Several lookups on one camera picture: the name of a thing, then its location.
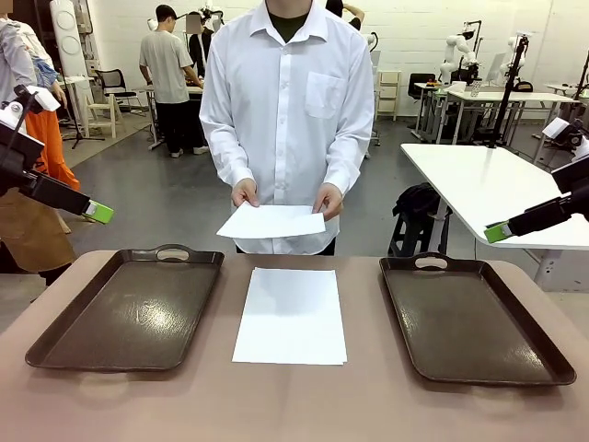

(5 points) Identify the white tower air conditioner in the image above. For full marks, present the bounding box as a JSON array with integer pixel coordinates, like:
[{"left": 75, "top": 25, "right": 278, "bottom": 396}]
[{"left": 49, "top": 0, "right": 89, "bottom": 77}]

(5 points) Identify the black background chair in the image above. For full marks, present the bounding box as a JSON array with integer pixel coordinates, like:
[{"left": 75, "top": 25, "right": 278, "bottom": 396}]
[{"left": 408, "top": 72, "right": 436, "bottom": 100}]

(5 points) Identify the brown plastic serving tray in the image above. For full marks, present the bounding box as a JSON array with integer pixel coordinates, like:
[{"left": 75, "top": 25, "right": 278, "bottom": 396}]
[
  {"left": 378, "top": 251, "right": 578, "bottom": 387},
  {"left": 25, "top": 243, "right": 225, "bottom": 373}
]

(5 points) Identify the thin black tripod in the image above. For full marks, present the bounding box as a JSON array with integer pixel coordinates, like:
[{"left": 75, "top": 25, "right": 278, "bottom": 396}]
[{"left": 59, "top": 77, "right": 106, "bottom": 151}]

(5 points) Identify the white A4 paper sheet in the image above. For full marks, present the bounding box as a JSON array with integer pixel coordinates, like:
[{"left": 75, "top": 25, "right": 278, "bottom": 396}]
[{"left": 215, "top": 202, "right": 329, "bottom": 240}]

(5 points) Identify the white wooden chair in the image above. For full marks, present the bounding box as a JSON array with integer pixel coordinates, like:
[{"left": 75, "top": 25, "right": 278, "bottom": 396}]
[{"left": 85, "top": 91, "right": 128, "bottom": 139}]

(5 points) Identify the tall black camera stand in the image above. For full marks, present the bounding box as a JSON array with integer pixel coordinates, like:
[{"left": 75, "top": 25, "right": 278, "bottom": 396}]
[{"left": 487, "top": 34, "right": 530, "bottom": 149}]

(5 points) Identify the white A4 paper stack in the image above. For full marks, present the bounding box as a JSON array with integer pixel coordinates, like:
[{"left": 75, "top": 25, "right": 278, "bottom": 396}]
[{"left": 231, "top": 266, "right": 349, "bottom": 367}]

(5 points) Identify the person's right forearm white sleeve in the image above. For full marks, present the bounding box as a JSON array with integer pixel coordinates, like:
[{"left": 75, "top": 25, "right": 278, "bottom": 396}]
[{"left": 200, "top": 114, "right": 255, "bottom": 188}]

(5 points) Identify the person's left hand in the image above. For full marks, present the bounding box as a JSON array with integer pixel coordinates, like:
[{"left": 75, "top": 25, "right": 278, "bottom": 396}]
[{"left": 314, "top": 182, "right": 345, "bottom": 223}]

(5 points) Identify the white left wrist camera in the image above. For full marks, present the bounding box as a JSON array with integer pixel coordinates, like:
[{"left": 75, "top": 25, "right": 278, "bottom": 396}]
[{"left": 20, "top": 85, "right": 62, "bottom": 114}]

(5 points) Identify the figure in brown apron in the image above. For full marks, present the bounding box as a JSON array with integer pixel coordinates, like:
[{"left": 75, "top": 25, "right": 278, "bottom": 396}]
[{"left": 0, "top": 11, "right": 78, "bottom": 286}]

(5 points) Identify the dark-haired background person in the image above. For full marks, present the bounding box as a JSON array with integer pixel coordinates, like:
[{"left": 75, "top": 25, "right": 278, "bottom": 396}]
[{"left": 325, "top": 0, "right": 365, "bottom": 31}]

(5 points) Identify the small white background desk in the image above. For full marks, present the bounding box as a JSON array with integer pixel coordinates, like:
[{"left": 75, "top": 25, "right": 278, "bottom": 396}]
[{"left": 412, "top": 81, "right": 450, "bottom": 142}]

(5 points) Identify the large white table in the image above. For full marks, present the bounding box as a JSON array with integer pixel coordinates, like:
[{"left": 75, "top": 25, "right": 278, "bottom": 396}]
[{"left": 398, "top": 142, "right": 589, "bottom": 292}]

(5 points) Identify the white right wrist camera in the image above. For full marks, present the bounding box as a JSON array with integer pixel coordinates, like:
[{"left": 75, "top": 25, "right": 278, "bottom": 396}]
[{"left": 541, "top": 116, "right": 572, "bottom": 140}]

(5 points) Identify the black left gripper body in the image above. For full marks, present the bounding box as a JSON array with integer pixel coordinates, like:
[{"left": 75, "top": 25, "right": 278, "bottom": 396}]
[{"left": 0, "top": 121, "right": 92, "bottom": 218}]

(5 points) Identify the black mesh office chair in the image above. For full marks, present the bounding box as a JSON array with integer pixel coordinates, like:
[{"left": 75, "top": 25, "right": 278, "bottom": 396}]
[{"left": 94, "top": 68, "right": 139, "bottom": 111}]

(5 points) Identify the long white background desk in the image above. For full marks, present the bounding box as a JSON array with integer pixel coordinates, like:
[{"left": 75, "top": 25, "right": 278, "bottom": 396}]
[{"left": 444, "top": 89, "right": 580, "bottom": 145}]

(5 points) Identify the white shelf rack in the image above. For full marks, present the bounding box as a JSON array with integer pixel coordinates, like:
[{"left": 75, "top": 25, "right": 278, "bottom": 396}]
[{"left": 376, "top": 69, "right": 404, "bottom": 122}]

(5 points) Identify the person's right hand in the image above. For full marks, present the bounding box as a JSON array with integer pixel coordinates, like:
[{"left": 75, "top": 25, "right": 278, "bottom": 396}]
[{"left": 231, "top": 178, "right": 261, "bottom": 208}]

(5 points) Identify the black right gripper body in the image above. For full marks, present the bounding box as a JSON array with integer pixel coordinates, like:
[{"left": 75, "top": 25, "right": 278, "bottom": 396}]
[{"left": 505, "top": 158, "right": 589, "bottom": 237}]

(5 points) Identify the background work table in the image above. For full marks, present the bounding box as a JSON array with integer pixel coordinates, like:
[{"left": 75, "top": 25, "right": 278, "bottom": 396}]
[{"left": 132, "top": 81, "right": 206, "bottom": 152}]

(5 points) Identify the white monitor back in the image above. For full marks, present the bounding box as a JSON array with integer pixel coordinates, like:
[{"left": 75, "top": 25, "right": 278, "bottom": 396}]
[{"left": 486, "top": 52, "right": 507, "bottom": 85}]

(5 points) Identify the person in white shirt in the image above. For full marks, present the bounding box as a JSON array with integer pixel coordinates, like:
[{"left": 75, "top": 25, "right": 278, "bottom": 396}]
[{"left": 198, "top": 0, "right": 376, "bottom": 257}]

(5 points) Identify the black step stool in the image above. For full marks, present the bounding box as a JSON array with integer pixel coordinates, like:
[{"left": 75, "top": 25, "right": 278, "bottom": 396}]
[{"left": 388, "top": 215, "right": 450, "bottom": 258}]

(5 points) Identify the person's left forearm white sleeve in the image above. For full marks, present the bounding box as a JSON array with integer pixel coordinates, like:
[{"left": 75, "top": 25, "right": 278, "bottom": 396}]
[{"left": 323, "top": 119, "right": 375, "bottom": 194}]

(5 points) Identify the person in black clothing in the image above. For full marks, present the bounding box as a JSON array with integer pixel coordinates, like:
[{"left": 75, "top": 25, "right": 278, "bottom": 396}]
[{"left": 186, "top": 11, "right": 215, "bottom": 82}]

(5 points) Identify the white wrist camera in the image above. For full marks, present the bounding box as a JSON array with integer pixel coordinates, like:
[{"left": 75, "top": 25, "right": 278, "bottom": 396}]
[
  {"left": 20, "top": 85, "right": 62, "bottom": 114},
  {"left": 541, "top": 116, "right": 572, "bottom": 140}
]

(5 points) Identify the black backpack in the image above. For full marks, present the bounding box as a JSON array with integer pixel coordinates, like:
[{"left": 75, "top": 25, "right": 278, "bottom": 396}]
[{"left": 391, "top": 181, "right": 450, "bottom": 231}]

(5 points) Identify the person in grey t-shirt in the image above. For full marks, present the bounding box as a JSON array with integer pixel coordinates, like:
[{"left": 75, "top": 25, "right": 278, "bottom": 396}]
[{"left": 139, "top": 4, "right": 211, "bottom": 158}]

